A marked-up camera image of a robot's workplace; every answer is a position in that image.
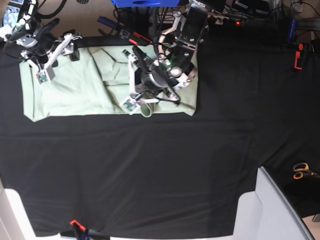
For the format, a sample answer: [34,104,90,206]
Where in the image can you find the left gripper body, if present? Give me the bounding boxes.
[127,46,181,115]

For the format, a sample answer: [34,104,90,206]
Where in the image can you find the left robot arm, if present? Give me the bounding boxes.
[119,0,226,115]

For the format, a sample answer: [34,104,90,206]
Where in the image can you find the white table frame right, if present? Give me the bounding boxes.
[232,166,314,240]

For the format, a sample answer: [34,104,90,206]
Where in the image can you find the white table frame left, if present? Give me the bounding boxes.
[0,184,61,240]

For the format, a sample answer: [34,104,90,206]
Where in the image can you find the blue handled clamp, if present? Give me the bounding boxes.
[97,16,119,29]

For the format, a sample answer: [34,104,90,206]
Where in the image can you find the red black clamp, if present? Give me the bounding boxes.
[119,28,152,47]
[294,43,304,70]

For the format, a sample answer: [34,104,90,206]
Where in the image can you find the orange handled scissors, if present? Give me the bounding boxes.
[292,162,320,180]

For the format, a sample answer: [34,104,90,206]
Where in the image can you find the white table frame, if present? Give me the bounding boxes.
[232,166,314,240]
[0,184,61,240]

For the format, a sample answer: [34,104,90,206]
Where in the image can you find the red clamp bottom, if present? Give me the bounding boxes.
[69,219,111,240]

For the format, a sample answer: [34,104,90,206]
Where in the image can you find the red black clamp right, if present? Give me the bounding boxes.
[294,43,304,70]

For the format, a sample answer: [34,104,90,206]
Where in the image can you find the white power strip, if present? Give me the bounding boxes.
[208,15,230,26]

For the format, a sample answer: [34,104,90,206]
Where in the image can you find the light green T-shirt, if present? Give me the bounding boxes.
[19,44,200,123]

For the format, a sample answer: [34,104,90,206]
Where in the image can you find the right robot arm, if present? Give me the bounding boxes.
[0,0,82,84]

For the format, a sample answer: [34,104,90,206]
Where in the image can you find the blue box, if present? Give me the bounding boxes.
[111,0,180,8]

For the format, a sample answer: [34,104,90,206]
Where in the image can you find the black table cloth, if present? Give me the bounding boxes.
[0,37,320,239]

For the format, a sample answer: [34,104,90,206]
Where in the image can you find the red black clamp top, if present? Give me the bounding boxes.
[119,28,152,47]

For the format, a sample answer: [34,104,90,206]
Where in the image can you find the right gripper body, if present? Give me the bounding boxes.
[20,32,72,76]

